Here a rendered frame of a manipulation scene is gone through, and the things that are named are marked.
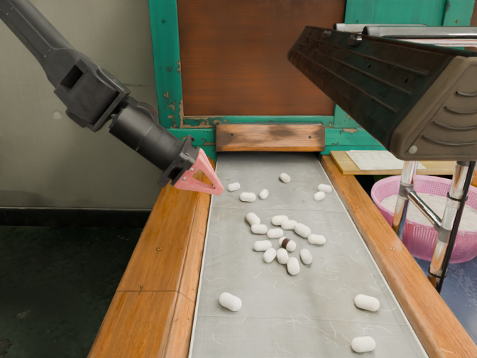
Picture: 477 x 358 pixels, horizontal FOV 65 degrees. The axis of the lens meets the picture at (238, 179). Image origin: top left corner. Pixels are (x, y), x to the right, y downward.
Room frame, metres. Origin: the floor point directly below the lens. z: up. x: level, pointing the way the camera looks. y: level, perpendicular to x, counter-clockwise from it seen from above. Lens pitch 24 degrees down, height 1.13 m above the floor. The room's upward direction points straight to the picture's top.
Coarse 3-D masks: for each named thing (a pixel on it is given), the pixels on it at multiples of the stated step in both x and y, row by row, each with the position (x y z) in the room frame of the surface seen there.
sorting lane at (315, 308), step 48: (240, 192) 0.81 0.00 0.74; (288, 192) 0.81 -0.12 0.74; (240, 240) 0.60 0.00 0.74; (336, 240) 0.60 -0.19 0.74; (240, 288) 0.47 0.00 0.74; (288, 288) 0.47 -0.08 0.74; (336, 288) 0.47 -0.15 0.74; (384, 288) 0.47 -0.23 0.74; (192, 336) 0.37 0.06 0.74; (240, 336) 0.37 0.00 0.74; (288, 336) 0.37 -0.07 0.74; (336, 336) 0.37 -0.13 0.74; (384, 336) 0.37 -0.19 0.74
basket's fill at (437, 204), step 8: (384, 200) 0.79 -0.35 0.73; (392, 200) 0.79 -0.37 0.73; (424, 200) 0.78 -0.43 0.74; (432, 200) 0.78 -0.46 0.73; (440, 200) 0.80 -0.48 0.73; (392, 208) 0.76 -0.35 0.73; (416, 208) 0.74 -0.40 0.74; (432, 208) 0.74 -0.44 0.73; (440, 208) 0.74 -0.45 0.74; (464, 208) 0.74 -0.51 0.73; (472, 208) 0.75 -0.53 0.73; (408, 216) 0.71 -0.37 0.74; (416, 216) 0.71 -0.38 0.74; (440, 216) 0.70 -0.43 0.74; (464, 216) 0.70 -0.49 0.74; (472, 216) 0.71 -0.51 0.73; (432, 224) 0.67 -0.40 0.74; (464, 224) 0.68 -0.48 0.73; (472, 224) 0.67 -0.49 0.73; (432, 232) 0.65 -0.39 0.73
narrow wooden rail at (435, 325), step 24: (336, 168) 0.91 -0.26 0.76; (336, 192) 0.81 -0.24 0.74; (360, 192) 0.76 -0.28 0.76; (360, 216) 0.65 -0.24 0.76; (384, 240) 0.57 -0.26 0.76; (384, 264) 0.50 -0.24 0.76; (408, 264) 0.50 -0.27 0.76; (408, 288) 0.44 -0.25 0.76; (432, 288) 0.44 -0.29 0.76; (408, 312) 0.40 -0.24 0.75; (432, 312) 0.39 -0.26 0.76; (432, 336) 0.35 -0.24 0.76; (456, 336) 0.35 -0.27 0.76
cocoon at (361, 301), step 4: (356, 296) 0.43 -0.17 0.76; (360, 296) 0.43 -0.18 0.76; (364, 296) 0.43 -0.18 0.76; (368, 296) 0.43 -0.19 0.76; (356, 300) 0.43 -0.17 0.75; (360, 300) 0.42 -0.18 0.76; (364, 300) 0.42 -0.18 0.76; (368, 300) 0.42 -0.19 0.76; (372, 300) 0.42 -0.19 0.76; (376, 300) 0.42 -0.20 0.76; (356, 304) 0.42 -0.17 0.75; (360, 304) 0.42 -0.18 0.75; (364, 304) 0.42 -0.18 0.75; (368, 304) 0.42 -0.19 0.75; (372, 304) 0.42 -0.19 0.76; (376, 304) 0.42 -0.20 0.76; (364, 308) 0.42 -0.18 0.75; (368, 308) 0.42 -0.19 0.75; (372, 308) 0.41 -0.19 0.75; (376, 308) 0.41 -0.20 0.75
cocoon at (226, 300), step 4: (220, 296) 0.43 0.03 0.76; (224, 296) 0.43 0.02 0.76; (228, 296) 0.43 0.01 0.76; (232, 296) 0.43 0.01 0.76; (220, 300) 0.43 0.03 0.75; (224, 300) 0.42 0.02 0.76; (228, 300) 0.42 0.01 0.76; (232, 300) 0.42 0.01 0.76; (236, 300) 0.42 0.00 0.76; (240, 300) 0.42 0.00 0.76; (224, 304) 0.42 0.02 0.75; (228, 304) 0.42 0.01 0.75; (232, 304) 0.42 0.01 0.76; (236, 304) 0.42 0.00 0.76; (240, 304) 0.42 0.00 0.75; (232, 308) 0.41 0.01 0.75; (236, 308) 0.41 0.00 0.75
